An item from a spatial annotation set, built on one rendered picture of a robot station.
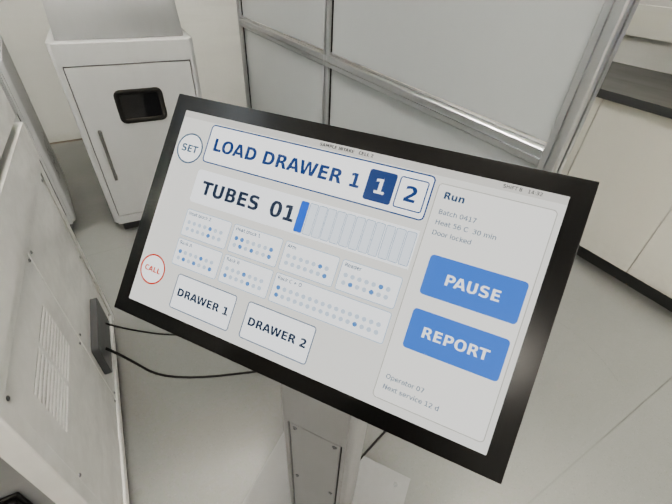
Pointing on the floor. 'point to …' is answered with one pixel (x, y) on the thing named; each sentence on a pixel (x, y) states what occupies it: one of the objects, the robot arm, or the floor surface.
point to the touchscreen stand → (323, 460)
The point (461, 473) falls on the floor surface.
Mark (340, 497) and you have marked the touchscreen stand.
